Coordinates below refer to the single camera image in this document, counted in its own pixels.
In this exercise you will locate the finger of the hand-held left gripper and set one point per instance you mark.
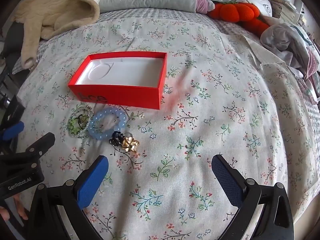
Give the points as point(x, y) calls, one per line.
point(41, 145)
point(12, 130)

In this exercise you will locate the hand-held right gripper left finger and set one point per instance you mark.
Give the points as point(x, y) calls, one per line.
point(91, 183)

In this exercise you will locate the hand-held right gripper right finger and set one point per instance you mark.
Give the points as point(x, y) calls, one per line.
point(225, 177)

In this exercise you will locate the green rhinestone brooch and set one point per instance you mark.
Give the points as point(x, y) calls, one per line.
point(80, 123)

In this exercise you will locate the black claw hair clip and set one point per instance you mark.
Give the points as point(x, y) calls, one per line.
point(116, 138)

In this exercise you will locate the gold hair clip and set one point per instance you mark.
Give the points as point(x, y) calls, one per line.
point(130, 145)

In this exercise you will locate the red cardboard box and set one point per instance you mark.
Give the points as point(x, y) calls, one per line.
point(120, 95)

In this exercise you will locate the person's left hand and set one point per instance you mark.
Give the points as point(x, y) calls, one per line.
point(18, 206)

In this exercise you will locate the floral bedsheet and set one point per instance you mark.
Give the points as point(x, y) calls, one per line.
point(212, 105)

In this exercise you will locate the dark chair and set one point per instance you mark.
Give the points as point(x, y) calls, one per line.
point(11, 45)

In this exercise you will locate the beige plush blanket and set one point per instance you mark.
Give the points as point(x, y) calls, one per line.
point(57, 12)

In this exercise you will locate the crumpled light clothes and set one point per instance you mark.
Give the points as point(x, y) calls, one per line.
point(287, 40)

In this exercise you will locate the orange pumpkin plush toy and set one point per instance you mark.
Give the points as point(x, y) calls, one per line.
point(232, 11)

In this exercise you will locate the stack of books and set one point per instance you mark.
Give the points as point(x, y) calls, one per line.
point(282, 6)

